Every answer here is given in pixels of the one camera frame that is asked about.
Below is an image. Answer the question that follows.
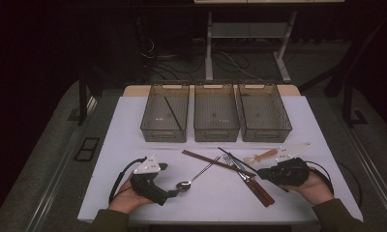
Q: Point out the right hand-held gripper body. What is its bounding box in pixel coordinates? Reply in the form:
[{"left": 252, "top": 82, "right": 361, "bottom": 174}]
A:
[{"left": 271, "top": 142, "right": 313, "bottom": 188}]

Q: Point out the metal spoon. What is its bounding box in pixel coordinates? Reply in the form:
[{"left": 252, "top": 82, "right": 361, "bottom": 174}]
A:
[{"left": 175, "top": 156, "right": 222, "bottom": 193}]

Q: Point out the grey transparent plastic bin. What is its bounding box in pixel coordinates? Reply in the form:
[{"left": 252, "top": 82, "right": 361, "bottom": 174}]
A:
[
  {"left": 236, "top": 82, "right": 293, "bottom": 143},
  {"left": 139, "top": 83, "right": 191, "bottom": 144},
  {"left": 193, "top": 82, "right": 241, "bottom": 143}
]

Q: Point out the black metal stand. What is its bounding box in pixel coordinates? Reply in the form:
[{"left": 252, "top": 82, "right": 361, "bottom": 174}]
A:
[{"left": 323, "top": 13, "right": 371, "bottom": 129}]

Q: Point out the person's left hand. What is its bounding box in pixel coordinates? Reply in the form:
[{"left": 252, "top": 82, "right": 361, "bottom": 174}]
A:
[{"left": 108, "top": 176, "right": 155, "bottom": 215}]

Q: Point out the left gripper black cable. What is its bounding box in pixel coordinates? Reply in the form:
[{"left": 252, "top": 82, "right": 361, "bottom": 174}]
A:
[{"left": 107, "top": 157, "right": 148, "bottom": 205}]

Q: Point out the person's right hand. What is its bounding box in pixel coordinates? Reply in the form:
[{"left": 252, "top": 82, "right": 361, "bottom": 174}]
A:
[{"left": 279, "top": 168, "right": 335, "bottom": 206}]

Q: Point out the thin black cable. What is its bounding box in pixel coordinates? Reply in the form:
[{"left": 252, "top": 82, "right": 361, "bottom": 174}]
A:
[{"left": 334, "top": 159, "right": 364, "bottom": 211}]

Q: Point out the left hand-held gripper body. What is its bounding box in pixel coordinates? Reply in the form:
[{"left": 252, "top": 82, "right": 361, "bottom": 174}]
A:
[{"left": 130, "top": 153, "right": 169, "bottom": 207}]

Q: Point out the brown wooden chopstick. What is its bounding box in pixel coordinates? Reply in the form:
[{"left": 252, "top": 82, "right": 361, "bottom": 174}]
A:
[
  {"left": 181, "top": 150, "right": 257, "bottom": 178},
  {"left": 181, "top": 149, "right": 257, "bottom": 177}
]

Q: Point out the aluminium floor rail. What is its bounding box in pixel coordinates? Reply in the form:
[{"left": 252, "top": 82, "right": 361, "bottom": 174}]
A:
[
  {"left": 338, "top": 109, "right": 387, "bottom": 223},
  {"left": 28, "top": 96, "right": 100, "bottom": 232}
]

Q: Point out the wooden-handled metal fork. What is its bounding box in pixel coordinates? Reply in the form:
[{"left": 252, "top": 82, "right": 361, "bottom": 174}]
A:
[{"left": 223, "top": 153, "right": 271, "bottom": 208}]

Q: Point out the tangle of floor cables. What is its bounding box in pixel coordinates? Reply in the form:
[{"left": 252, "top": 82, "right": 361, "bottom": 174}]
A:
[{"left": 137, "top": 33, "right": 267, "bottom": 85}]

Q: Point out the grey metal desk frame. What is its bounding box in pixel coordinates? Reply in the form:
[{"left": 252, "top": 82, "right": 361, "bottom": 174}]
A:
[{"left": 205, "top": 11, "right": 298, "bottom": 83}]

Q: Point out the black chopstick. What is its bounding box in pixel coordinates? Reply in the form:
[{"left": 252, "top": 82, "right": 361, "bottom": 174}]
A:
[
  {"left": 164, "top": 95, "right": 184, "bottom": 131},
  {"left": 217, "top": 146, "right": 290, "bottom": 193}
]

